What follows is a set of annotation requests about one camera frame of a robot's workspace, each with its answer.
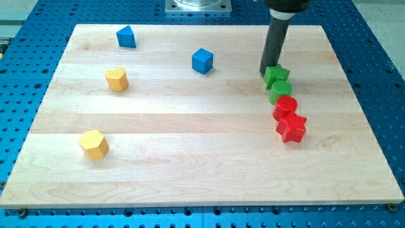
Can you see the black robot arm end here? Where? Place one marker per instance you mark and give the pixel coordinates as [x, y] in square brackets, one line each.
[288, 6]

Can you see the blue cube block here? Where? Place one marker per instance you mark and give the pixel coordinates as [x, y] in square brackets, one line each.
[202, 61]

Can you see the blue triangle block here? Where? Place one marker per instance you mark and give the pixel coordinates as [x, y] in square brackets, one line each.
[126, 37]

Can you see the wooden board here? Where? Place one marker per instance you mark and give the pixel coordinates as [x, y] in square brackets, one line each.
[177, 137]

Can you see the green cylinder block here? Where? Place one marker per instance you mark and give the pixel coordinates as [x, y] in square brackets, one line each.
[279, 88]

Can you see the red cylinder block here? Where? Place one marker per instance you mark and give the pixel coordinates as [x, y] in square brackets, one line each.
[284, 106]

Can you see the green star block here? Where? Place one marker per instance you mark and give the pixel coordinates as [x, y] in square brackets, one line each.
[275, 73]

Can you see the red star block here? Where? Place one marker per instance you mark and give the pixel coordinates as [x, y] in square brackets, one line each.
[292, 128]

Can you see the yellow heart block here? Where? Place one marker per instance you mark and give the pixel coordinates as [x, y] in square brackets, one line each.
[117, 79]

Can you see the yellow hexagon block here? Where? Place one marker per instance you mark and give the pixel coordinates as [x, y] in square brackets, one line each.
[94, 144]

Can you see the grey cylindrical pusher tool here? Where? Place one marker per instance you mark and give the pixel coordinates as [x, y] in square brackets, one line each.
[275, 37]

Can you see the blue perforated table plate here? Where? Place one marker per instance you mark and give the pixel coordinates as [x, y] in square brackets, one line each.
[46, 27]

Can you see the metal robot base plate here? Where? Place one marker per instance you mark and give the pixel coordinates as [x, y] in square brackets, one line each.
[198, 5]

